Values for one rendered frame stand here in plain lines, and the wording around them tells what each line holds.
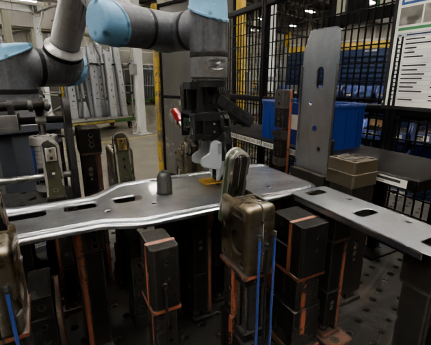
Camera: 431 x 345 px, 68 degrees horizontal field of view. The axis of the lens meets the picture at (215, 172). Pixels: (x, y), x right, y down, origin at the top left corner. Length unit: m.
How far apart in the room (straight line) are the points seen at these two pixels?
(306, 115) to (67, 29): 0.72
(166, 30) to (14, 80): 0.56
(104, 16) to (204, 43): 0.18
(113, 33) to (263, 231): 0.42
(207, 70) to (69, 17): 0.55
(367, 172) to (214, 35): 0.43
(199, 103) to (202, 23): 0.14
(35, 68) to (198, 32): 0.62
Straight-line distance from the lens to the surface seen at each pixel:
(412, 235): 0.58
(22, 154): 1.10
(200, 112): 0.65
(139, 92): 7.69
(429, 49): 1.01
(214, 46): 0.65
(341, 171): 0.76
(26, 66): 1.13
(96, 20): 0.64
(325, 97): 0.82
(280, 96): 0.98
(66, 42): 1.13
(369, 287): 0.99
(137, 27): 0.65
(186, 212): 0.59
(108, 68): 8.74
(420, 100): 1.01
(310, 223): 0.61
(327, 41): 0.83
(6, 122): 0.77
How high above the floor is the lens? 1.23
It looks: 16 degrees down
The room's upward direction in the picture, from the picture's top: straight up
